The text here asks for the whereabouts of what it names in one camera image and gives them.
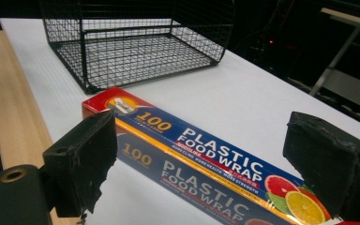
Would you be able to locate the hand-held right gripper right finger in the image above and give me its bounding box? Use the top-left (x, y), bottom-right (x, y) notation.
top-left (282, 111), bottom-right (360, 223)

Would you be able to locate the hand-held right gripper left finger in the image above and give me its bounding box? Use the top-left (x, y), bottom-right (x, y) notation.
top-left (42, 109), bottom-right (118, 218)

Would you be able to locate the blue and red wrap box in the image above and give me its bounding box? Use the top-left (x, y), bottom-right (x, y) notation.
top-left (81, 86), bottom-right (360, 225)

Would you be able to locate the black wire mesh basket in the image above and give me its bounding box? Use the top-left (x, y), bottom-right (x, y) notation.
top-left (38, 0), bottom-right (236, 95)

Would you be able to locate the light wooden board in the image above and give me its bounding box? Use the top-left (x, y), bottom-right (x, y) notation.
top-left (0, 30), bottom-right (83, 225)

